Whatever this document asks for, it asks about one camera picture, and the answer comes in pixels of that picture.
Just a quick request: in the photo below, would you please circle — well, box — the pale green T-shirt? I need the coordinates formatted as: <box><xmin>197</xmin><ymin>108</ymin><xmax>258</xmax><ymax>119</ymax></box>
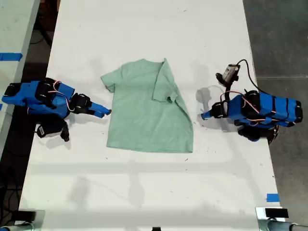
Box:
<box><xmin>100</xmin><ymin>57</ymin><xmax>194</xmax><ymax>154</ymax></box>

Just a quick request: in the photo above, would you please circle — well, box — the long blue tape strip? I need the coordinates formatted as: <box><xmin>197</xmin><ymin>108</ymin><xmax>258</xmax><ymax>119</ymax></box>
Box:
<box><xmin>0</xmin><ymin>52</ymin><xmax>24</xmax><ymax>62</ymax></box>

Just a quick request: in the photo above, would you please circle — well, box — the white side table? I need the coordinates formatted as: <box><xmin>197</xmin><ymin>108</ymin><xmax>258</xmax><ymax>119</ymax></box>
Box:
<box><xmin>0</xmin><ymin>0</ymin><xmax>41</xmax><ymax>154</ymax></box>

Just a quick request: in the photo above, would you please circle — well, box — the short blue tape strip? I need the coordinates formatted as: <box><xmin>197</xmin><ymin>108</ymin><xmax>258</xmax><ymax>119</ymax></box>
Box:
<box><xmin>266</xmin><ymin>193</ymin><xmax>281</xmax><ymax>203</ymax></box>

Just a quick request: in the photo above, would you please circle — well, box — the small black box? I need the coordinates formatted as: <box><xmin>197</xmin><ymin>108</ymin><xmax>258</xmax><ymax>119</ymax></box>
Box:
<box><xmin>13</xmin><ymin>210</ymin><xmax>37</xmax><ymax>221</ymax></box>
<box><xmin>264</xmin><ymin>208</ymin><xmax>289</xmax><ymax>218</ymax></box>

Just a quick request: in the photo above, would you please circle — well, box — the grey metal pipe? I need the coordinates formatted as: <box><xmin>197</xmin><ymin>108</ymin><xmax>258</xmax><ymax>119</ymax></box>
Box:
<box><xmin>0</xmin><ymin>222</ymin><xmax>39</xmax><ymax>231</ymax></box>
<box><xmin>257</xmin><ymin>219</ymin><xmax>308</xmax><ymax>231</ymax></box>

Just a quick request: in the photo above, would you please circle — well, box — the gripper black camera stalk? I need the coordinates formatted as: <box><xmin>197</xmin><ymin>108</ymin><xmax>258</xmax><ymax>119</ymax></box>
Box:
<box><xmin>219</xmin><ymin>81</ymin><xmax>233</xmax><ymax>102</ymax></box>
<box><xmin>59</xmin><ymin>120</ymin><xmax>71</xmax><ymax>142</ymax></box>

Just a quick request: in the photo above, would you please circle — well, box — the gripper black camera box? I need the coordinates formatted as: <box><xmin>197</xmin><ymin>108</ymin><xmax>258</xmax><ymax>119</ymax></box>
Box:
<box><xmin>215</xmin><ymin>64</ymin><xmax>241</xmax><ymax>84</ymax></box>
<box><xmin>35</xmin><ymin>119</ymin><xmax>61</xmax><ymax>139</ymax></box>

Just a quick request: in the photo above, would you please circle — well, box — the black camera cable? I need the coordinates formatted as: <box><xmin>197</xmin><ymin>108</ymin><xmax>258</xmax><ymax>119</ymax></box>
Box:
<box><xmin>236</xmin><ymin>59</ymin><xmax>260</xmax><ymax>93</ymax></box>

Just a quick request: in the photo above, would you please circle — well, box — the black floor cable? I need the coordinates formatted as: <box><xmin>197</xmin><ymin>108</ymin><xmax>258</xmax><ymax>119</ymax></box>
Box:
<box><xmin>30</xmin><ymin>14</ymin><xmax>53</xmax><ymax>48</ymax></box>

